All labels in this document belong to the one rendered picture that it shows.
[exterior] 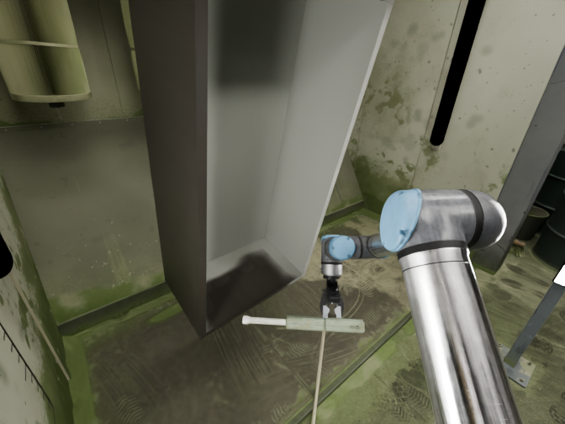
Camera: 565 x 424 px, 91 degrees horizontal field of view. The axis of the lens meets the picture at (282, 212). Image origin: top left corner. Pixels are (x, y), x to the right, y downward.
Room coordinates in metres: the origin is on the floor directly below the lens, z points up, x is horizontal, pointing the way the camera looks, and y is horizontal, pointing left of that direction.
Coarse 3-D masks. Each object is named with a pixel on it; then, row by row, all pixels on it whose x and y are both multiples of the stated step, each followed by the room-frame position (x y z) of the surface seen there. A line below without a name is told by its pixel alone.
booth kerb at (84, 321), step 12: (360, 204) 2.70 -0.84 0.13; (336, 216) 2.46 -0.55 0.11; (156, 288) 1.35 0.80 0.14; (168, 288) 1.39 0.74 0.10; (120, 300) 1.21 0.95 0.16; (132, 300) 1.25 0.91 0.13; (144, 300) 1.29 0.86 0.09; (96, 312) 1.13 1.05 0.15; (108, 312) 1.17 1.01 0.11; (120, 312) 1.20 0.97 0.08; (60, 324) 1.03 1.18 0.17; (72, 324) 1.06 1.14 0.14; (84, 324) 1.09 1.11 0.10; (96, 324) 1.12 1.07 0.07
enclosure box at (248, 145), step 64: (192, 0) 0.59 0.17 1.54; (256, 0) 1.09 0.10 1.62; (320, 0) 1.18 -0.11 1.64; (384, 0) 0.94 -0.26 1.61; (192, 64) 0.61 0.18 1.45; (256, 64) 1.14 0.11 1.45; (320, 64) 1.16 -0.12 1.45; (192, 128) 0.63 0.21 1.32; (256, 128) 1.19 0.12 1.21; (320, 128) 1.14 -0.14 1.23; (192, 192) 0.67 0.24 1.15; (256, 192) 1.28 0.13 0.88; (320, 192) 1.11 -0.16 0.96; (192, 256) 0.72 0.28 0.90; (256, 256) 1.24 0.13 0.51; (192, 320) 0.79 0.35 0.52
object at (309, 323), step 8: (248, 320) 0.79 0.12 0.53; (256, 320) 0.79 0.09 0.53; (264, 320) 0.79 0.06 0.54; (272, 320) 0.79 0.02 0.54; (280, 320) 0.79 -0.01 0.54; (288, 320) 0.78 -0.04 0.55; (296, 320) 0.78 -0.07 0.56; (304, 320) 0.78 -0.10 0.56; (312, 320) 0.78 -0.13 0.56; (320, 320) 0.77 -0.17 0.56; (328, 320) 0.77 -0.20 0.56; (336, 320) 0.77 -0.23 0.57; (344, 320) 0.77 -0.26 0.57; (352, 320) 0.78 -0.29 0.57; (360, 320) 0.78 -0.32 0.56; (288, 328) 0.76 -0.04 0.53; (296, 328) 0.76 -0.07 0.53; (304, 328) 0.76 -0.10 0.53; (312, 328) 0.75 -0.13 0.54; (320, 328) 0.75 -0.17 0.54; (328, 328) 0.75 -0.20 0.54; (336, 328) 0.75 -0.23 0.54; (344, 328) 0.75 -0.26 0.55; (352, 328) 0.74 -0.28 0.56; (360, 328) 0.75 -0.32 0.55
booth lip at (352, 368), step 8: (408, 320) 1.26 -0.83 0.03; (392, 328) 1.18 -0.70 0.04; (384, 336) 1.13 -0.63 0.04; (392, 336) 1.15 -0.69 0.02; (376, 344) 1.07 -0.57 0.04; (368, 352) 1.01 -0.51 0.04; (360, 360) 0.96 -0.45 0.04; (352, 368) 0.92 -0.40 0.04; (344, 376) 0.87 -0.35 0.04; (336, 384) 0.83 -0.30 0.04; (328, 392) 0.79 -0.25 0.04; (312, 400) 0.75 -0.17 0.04; (320, 400) 0.75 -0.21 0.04; (304, 408) 0.72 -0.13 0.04; (312, 408) 0.72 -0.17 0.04; (296, 416) 0.68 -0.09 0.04; (304, 416) 0.68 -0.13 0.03
